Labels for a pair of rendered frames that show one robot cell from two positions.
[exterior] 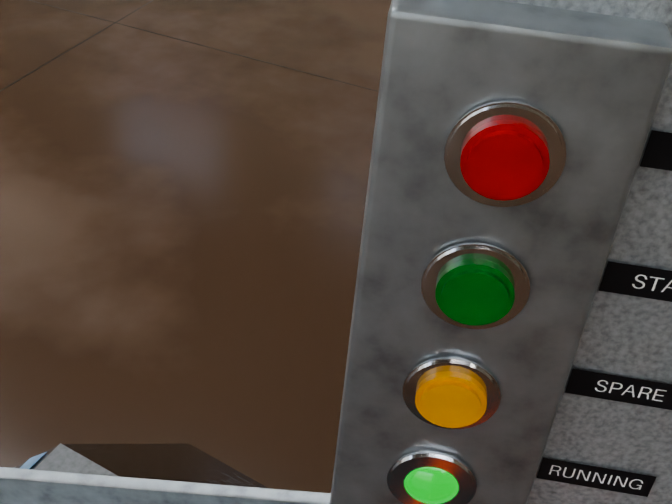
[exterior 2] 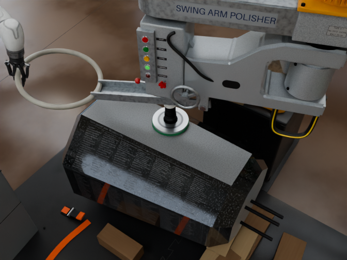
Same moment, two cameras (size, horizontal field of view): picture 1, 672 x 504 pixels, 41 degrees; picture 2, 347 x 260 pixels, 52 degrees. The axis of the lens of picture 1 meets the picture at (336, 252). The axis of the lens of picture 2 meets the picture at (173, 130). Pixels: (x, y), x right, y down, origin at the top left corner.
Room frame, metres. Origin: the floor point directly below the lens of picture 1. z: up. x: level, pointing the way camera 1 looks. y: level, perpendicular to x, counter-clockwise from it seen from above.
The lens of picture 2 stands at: (-1.06, -0.40, 2.38)
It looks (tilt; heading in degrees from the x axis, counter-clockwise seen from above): 48 degrees down; 10
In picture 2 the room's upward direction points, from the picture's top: 1 degrees counter-clockwise
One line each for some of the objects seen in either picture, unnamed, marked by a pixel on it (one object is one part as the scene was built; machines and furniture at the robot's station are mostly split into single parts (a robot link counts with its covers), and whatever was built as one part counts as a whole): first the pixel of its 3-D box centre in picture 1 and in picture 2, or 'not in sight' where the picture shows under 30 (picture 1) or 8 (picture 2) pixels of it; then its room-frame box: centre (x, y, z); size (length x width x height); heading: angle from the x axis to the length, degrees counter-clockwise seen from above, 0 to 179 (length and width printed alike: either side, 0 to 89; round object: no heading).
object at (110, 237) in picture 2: not in sight; (120, 244); (-0.12, 0.14, 0.07); 0.30 x 0.12 x 0.12; 66
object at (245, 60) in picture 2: not in sight; (249, 70); (0.31, -0.52, 1.31); 0.74 x 0.23 x 0.49; 85
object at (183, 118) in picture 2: not in sight; (170, 119); (0.36, -0.13, 0.85); 0.21 x 0.21 x 0.01
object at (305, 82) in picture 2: not in sight; (310, 71); (0.30, -0.78, 1.35); 0.19 x 0.19 x 0.20
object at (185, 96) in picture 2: not in sight; (186, 92); (0.23, -0.24, 1.20); 0.15 x 0.10 x 0.15; 85
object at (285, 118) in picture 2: not in sight; (254, 117); (0.94, -0.68, 0.37); 0.66 x 0.66 x 0.74; 65
